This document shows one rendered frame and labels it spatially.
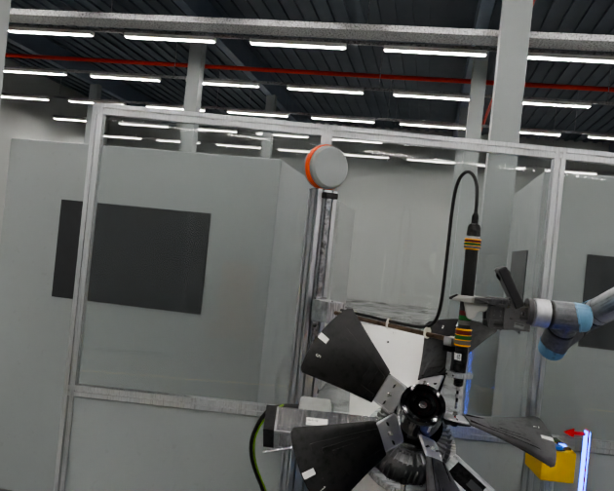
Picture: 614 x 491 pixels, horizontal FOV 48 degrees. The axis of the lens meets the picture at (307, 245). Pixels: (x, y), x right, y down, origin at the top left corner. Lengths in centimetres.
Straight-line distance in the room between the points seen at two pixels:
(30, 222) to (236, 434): 208
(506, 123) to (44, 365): 409
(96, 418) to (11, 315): 168
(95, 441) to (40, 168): 195
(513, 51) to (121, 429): 471
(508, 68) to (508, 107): 33
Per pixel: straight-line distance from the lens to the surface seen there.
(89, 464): 281
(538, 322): 191
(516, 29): 639
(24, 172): 429
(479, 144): 264
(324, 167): 240
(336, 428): 180
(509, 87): 625
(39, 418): 430
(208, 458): 270
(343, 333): 196
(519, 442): 190
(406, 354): 225
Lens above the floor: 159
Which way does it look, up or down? level
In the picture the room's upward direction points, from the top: 6 degrees clockwise
